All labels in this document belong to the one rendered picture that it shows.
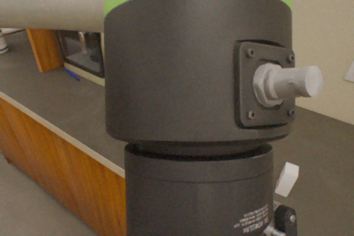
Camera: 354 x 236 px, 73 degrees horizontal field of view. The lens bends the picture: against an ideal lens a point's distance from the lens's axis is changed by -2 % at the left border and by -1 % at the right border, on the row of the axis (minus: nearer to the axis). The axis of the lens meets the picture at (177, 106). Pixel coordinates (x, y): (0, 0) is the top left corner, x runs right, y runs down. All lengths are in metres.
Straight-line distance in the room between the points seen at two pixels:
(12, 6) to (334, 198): 0.83
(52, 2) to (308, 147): 0.89
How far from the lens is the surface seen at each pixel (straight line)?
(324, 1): 1.06
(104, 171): 0.95
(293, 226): 0.18
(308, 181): 0.86
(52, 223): 1.86
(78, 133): 0.92
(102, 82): 1.15
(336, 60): 1.11
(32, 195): 2.04
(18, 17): 0.26
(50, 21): 0.25
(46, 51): 1.35
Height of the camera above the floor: 1.53
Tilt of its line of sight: 36 degrees down
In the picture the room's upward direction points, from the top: 3 degrees clockwise
